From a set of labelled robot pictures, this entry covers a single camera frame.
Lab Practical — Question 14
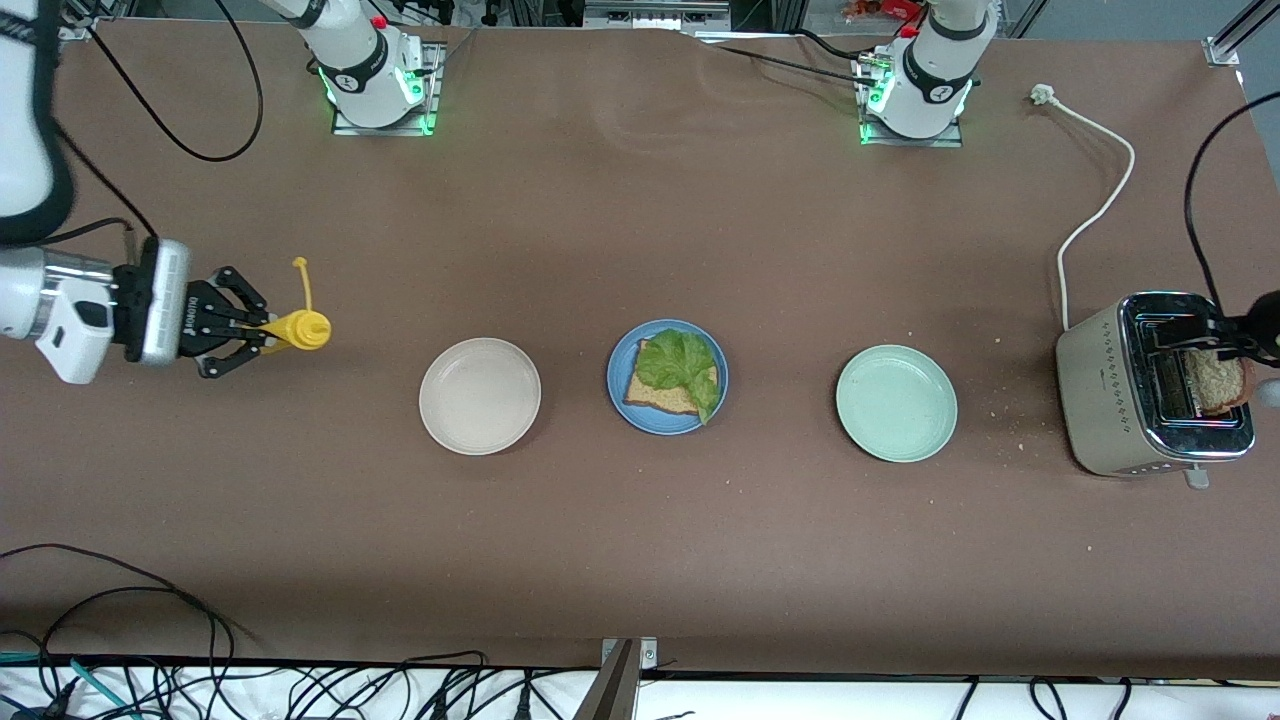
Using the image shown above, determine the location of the rounded brown bread slice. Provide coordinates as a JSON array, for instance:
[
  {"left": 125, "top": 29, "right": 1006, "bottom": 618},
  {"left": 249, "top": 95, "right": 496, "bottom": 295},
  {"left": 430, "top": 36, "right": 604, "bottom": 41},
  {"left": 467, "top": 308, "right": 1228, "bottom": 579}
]
[{"left": 1184, "top": 345, "right": 1255, "bottom": 416}]

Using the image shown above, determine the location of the yellow mustard squeeze bottle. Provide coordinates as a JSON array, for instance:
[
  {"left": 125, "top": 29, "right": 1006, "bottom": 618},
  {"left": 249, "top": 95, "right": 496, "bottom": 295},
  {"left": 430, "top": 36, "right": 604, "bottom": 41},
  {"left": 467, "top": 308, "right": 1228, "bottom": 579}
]
[{"left": 262, "top": 257, "right": 333, "bottom": 353}]

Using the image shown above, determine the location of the square brown bread slice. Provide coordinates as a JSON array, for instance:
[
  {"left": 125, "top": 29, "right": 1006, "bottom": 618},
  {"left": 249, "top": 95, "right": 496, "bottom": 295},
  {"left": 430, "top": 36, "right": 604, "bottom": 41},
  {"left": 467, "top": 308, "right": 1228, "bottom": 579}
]
[{"left": 624, "top": 340, "right": 720, "bottom": 416}]

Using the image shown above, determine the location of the green lettuce leaf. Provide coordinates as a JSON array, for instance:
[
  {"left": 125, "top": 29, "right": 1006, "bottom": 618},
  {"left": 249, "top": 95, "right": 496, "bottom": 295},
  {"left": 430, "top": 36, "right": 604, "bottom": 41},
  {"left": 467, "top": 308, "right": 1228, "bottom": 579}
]
[{"left": 636, "top": 328, "right": 723, "bottom": 426}]

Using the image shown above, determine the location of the beige plate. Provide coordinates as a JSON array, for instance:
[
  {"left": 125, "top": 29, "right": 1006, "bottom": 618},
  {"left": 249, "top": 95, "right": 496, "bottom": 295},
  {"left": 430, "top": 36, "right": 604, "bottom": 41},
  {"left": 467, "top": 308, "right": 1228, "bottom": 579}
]
[{"left": 418, "top": 337, "right": 543, "bottom": 457}]

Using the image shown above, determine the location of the mint green plate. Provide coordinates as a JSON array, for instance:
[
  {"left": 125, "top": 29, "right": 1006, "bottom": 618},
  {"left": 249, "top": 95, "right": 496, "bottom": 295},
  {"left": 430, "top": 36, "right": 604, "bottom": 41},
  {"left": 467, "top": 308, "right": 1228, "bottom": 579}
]
[{"left": 835, "top": 344, "right": 959, "bottom": 463}]

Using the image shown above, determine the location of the blue plate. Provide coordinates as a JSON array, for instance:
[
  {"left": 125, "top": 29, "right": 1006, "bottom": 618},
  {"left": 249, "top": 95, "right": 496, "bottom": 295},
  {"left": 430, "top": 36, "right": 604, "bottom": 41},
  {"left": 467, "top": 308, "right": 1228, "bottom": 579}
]
[{"left": 606, "top": 319, "right": 730, "bottom": 436}]

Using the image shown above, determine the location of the beige chrome toaster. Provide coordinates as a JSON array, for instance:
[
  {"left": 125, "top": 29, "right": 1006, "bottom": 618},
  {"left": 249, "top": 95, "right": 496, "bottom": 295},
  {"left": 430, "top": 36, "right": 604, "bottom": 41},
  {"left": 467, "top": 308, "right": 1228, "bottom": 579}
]
[{"left": 1055, "top": 291, "right": 1257, "bottom": 491}]

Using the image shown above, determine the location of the grey power strip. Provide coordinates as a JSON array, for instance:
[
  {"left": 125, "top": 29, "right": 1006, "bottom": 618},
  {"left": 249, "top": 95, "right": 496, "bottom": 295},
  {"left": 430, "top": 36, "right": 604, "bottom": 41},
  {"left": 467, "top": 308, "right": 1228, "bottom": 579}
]
[{"left": 585, "top": 0, "right": 731, "bottom": 29}]

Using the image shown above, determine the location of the grey metal pole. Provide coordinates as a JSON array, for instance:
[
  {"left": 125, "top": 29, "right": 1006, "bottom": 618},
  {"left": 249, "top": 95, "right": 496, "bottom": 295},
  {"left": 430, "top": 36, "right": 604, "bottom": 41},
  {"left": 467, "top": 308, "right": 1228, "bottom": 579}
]
[{"left": 572, "top": 640, "right": 641, "bottom": 720}]

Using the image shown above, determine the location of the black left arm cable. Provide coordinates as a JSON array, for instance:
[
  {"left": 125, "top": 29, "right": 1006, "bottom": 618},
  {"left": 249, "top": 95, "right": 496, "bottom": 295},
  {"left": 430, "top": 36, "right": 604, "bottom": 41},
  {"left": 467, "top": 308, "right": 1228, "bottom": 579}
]
[{"left": 1184, "top": 93, "right": 1280, "bottom": 313}]

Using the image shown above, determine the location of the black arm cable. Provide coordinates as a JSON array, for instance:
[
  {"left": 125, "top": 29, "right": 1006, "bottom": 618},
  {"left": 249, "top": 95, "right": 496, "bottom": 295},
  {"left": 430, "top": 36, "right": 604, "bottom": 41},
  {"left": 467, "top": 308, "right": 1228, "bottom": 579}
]
[
  {"left": 1184, "top": 93, "right": 1280, "bottom": 313},
  {"left": 40, "top": 0, "right": 265, "bottom": 247}
]

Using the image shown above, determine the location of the white toaster power cable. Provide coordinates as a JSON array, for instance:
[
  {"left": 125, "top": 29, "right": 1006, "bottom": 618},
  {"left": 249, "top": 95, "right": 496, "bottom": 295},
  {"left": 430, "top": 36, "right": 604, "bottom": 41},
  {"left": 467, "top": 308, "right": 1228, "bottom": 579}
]
[{"left": 1032, "top": 84, "right": 1137, "bottom": 332}]

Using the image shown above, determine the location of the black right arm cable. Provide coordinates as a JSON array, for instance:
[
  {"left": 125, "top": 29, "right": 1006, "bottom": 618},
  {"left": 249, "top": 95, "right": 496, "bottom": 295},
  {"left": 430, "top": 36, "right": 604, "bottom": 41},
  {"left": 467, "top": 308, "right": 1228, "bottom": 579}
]
[{"left": 40, "top": 0, "right": 265, "bottom": 247}]

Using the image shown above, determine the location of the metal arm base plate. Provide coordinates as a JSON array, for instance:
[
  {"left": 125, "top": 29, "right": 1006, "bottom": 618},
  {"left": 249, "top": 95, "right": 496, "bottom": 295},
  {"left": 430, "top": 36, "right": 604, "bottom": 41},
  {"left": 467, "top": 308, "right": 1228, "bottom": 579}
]
[
  {"left": 858, "top": 55, "right": 966, "bottom": 148},
  {"left": 332, "top": 42, "right": 447, "bottom": 137}
]

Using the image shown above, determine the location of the black floor cable loop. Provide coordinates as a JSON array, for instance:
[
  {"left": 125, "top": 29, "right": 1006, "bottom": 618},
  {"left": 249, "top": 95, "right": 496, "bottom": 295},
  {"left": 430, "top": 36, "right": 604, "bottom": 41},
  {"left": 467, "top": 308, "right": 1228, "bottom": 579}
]
[{"left": 0, "top": 544, "right": 237, "bottom": 693}]

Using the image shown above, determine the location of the aluminium frame profile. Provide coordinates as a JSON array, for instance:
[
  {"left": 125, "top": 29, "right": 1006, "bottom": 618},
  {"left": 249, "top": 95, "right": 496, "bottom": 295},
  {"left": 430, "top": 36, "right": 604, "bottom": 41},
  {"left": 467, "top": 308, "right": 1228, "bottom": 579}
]
[{"left": 1205, "top": 0, "right": 1280, "bottom": 67}]

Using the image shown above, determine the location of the teal cable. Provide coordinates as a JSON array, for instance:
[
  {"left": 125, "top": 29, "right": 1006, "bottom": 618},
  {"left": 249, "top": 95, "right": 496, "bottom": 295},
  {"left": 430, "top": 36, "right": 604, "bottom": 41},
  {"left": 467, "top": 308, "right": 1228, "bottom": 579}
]
[{"left": 0, "top": 650, "right": 141, "bottom": 720}]

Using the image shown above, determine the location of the black cable on table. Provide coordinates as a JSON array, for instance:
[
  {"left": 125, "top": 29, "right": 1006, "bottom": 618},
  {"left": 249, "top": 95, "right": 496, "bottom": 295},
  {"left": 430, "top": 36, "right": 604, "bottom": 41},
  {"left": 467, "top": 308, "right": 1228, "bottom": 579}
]
[{"left": 685, "top": 28, "right": 886, "bottom": 91}]

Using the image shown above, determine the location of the metal table edge bracket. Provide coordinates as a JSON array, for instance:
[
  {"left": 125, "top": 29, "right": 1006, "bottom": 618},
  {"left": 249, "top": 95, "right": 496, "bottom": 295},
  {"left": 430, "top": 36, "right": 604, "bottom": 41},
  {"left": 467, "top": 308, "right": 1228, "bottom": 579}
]
[{"left": 600, "top": 637, "right": 658, "bottom": 671}]

